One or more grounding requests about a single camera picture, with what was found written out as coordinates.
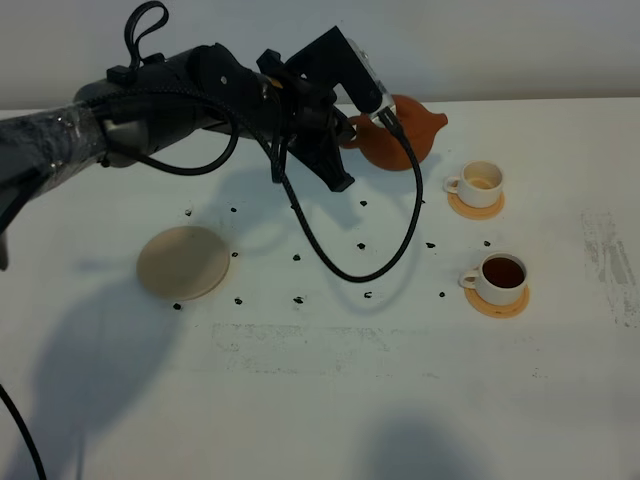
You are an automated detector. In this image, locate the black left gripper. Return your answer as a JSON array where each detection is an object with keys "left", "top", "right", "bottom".
[{"left": 257, "top": 49, "right": 356, "bottom": 192}]

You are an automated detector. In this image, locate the brown clay teapot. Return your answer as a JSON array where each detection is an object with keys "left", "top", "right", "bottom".
[{"left": 339, "top": 94, "right": 449, "bottom": 173}]

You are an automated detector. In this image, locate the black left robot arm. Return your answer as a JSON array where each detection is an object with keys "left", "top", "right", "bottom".
[{"left": 1, "top": 44, "right": 354, "bottom": 227}]

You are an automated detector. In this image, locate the cream round teapot coaster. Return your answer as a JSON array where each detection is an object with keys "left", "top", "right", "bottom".
[{"left": 136, "top": 226, "right": 231, "bottom": 302}]

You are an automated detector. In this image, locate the far white teacup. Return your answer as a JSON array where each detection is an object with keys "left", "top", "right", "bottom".
[{"left": 444, "top": 161, "right": 504, "bottom": 208}]

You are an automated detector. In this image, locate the white teacup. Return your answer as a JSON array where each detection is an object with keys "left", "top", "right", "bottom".
[
  {"left": 459, "top": 252, "right": 528, "bottom": 306},
  {"left": 444, "top": 161, "right": 504, "bottom": 208}
]

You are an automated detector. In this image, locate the far orange round coaster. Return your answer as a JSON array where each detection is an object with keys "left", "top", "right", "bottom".
[{"left": 447, "top": 193, "right": 505, "bottom": 221}]

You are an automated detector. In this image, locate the orange round coaster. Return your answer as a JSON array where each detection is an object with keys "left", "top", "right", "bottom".
[
  {"left": 464, "top": 287, "right": 530, "bottom": 319},
  {"left": 447, "top": 193, "right": 505, "bottom": 221}
]

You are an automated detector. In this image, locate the near white teacup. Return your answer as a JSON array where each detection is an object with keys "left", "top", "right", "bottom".
[{"left": 459, "top": 252, "right": 528, "bottom": 306}]

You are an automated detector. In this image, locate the near orange round coaster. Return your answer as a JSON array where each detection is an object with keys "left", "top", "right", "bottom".
[{"left": 464, "top": 287, "right": 530, "bottom": 319}]

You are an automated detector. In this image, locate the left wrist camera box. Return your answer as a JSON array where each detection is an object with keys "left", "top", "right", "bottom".
[{"left": 285, "top": 26, "right": 397, "bottom": 127}]

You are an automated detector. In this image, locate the black braided camera cable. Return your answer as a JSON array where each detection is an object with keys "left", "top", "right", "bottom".
[{"left": 94, "top": 84, "right": 424, "bottom": 284}]

